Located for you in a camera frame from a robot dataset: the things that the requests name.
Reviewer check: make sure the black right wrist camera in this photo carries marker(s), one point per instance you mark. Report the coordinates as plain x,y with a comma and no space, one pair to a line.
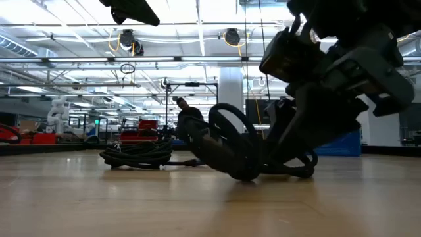
286,59

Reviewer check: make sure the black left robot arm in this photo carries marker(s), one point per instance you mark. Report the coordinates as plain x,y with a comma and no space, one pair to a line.
135,11

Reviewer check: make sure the black metal stand frame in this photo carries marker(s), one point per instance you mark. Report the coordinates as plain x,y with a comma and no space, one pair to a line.
192,84

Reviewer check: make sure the white robot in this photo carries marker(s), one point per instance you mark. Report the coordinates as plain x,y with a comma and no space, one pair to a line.
57,113

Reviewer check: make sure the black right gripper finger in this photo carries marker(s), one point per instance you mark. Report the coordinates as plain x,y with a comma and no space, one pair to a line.
322,118
281,113

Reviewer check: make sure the red storage bins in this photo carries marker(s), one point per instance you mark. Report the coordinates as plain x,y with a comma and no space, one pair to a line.
39,139

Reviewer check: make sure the person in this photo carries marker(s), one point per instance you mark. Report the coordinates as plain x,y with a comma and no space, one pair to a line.
187,115

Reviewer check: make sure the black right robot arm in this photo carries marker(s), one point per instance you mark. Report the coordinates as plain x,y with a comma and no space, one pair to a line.
355,16

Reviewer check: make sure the white building pillar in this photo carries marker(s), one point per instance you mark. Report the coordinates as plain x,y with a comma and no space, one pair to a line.
232,95

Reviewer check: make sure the blue game controller box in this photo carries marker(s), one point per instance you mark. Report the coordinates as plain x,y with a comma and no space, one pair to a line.
342,146

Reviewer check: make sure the red tool chest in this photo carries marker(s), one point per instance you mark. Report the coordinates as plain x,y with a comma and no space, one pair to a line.
144,130

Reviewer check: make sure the cardboard box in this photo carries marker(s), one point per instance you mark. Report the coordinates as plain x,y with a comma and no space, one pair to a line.
28,126

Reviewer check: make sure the black wall screen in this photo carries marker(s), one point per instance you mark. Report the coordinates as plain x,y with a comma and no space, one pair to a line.
255,112

